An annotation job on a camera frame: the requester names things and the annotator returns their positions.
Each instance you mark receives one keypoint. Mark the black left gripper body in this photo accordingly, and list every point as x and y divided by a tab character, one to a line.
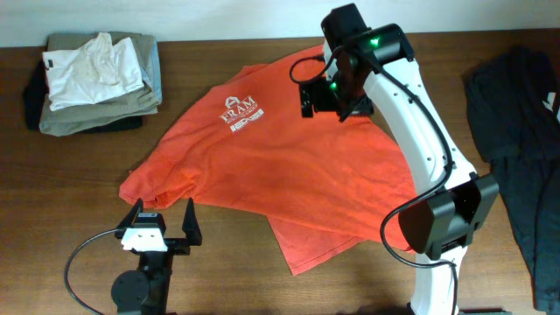
176	246

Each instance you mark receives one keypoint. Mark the folded white garment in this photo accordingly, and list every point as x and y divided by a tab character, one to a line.
97	71

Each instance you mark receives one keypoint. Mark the folded black garment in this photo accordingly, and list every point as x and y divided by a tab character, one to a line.
34	96

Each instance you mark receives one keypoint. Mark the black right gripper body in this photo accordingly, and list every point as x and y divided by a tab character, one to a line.
332	92

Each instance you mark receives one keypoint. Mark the folded olive green garment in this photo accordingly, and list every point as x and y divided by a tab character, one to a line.
67	121

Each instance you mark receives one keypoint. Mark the orange printed t-shirt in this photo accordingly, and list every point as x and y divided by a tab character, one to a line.
324	185

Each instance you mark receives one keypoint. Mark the folded light blue garment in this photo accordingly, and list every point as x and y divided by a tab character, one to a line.
151	66

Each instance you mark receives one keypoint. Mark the dark navy garment pile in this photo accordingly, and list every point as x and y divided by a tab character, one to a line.
516	132

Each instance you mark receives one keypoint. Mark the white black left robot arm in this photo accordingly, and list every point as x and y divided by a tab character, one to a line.
145	289

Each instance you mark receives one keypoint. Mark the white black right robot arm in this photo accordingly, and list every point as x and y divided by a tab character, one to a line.
367	70

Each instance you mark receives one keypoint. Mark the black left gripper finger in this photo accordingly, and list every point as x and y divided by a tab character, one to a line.
190	225
130	217

